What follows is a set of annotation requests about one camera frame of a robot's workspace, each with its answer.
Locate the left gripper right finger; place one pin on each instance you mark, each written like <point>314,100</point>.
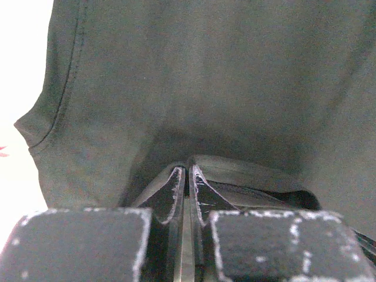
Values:
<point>262,244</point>

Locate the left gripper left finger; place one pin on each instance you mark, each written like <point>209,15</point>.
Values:
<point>138,243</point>

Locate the black t shirt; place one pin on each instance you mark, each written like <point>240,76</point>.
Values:
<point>132,86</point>

